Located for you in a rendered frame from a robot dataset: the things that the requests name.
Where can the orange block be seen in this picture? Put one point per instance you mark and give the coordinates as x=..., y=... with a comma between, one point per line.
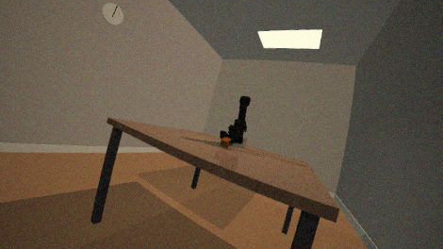
x=225, y=142

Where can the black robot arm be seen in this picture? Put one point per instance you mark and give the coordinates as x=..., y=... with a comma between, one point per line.
x=240, y=123

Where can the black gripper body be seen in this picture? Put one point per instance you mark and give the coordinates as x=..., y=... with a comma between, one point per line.
x=231, y=136

